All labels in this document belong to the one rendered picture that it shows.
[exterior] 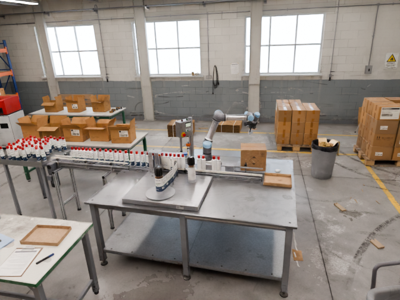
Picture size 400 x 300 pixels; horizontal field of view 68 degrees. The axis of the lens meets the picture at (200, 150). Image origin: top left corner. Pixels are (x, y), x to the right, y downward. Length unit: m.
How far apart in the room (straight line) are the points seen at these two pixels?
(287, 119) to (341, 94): 2.73
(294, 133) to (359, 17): 3.55
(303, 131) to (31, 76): 8.69
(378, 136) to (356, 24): 3.51
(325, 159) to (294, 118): 1.49
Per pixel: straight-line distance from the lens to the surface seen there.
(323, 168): 5.48
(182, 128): 3.45
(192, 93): 8.95
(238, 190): 3.25
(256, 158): 3.59
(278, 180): 3.50
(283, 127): 6.58
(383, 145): 6.33
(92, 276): 3.32
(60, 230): 3.03
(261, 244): 3.50
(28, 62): 11.40
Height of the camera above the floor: 2.38
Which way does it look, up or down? 21 degrees down
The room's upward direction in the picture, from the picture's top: 2 degrees counter-clockwise
